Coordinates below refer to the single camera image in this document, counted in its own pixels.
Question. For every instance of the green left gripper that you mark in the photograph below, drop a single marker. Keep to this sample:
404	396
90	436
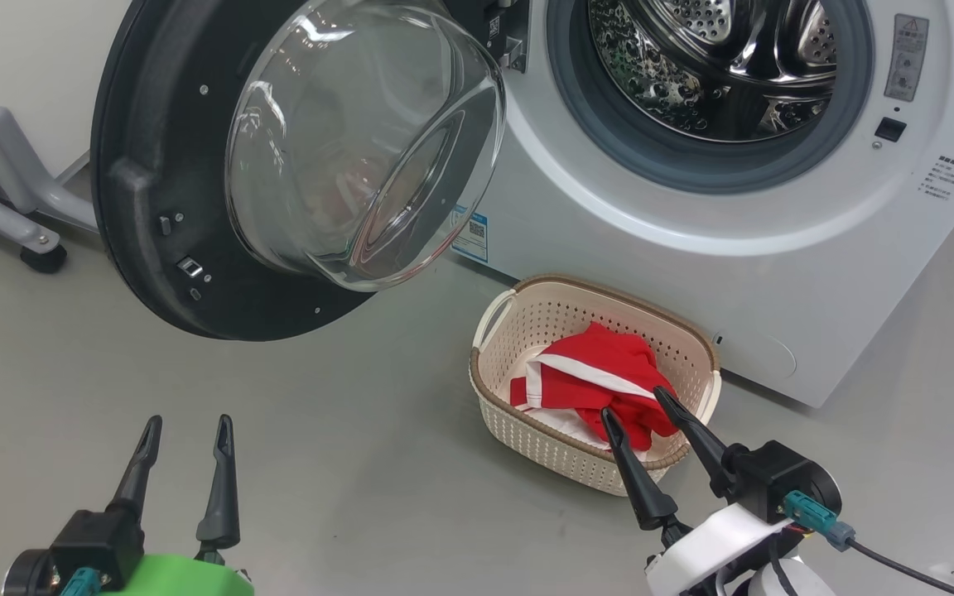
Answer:
179	575

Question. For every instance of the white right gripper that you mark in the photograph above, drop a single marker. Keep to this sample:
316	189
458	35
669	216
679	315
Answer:
717	546

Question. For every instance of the red and white garment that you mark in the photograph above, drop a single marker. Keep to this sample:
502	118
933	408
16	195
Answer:
601	364

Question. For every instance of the grey washing machine door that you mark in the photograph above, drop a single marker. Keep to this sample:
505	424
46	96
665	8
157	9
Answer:
171	182

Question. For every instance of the cream perforated laundry basket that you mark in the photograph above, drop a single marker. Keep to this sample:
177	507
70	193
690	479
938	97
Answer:
527	430

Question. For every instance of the white front-load washing machine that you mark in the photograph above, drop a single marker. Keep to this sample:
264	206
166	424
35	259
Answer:
816	273

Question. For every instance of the blue energy label sticker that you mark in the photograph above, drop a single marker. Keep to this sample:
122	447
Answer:
470	236

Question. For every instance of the grey cart leg with caster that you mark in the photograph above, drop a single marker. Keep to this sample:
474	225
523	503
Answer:
5	215

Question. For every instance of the grey warning sticker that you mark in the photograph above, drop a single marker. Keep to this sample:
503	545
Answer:
908	58

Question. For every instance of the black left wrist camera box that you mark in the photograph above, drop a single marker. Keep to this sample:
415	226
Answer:
100	542

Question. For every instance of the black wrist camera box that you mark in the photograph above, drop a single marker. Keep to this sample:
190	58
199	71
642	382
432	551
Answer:
100	542
783	476

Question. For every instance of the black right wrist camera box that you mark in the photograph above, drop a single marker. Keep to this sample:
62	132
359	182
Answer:
783	476

